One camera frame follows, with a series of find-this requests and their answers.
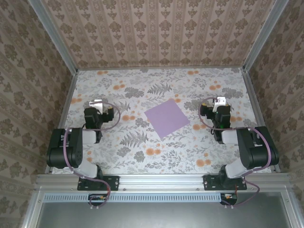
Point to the grey metal panel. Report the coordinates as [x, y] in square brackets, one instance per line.
[161, 216]

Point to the floral patterned table cover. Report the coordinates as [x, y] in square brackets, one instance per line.
[166, 156]

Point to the aluminium corner post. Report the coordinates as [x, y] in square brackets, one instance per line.
[55, 35]
[263, 35]

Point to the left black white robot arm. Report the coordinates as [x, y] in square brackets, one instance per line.
[76, 152]

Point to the wide aluminium mounting rail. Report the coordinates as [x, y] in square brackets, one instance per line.
[161, 181]

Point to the purple square cloth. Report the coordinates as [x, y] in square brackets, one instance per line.
[166, 117]

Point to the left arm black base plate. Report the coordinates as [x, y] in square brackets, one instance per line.
[114, 183]

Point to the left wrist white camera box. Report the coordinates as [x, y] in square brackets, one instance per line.
[97, 104]

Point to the long aluminium frame rail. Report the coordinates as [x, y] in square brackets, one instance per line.
[68, 95]
[253, 95]

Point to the black connector board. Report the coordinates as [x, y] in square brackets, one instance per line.
[97, 198]

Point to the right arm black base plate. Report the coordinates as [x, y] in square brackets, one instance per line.
[210, 183]

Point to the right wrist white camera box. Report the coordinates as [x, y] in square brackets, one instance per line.
[220, 101]

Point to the thin aluminium frame rail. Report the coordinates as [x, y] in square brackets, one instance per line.
[161, 69]

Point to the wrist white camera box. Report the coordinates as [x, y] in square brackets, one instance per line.
[97, 104]
[220, 101]

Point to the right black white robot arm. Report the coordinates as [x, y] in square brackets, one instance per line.
[256, 152]

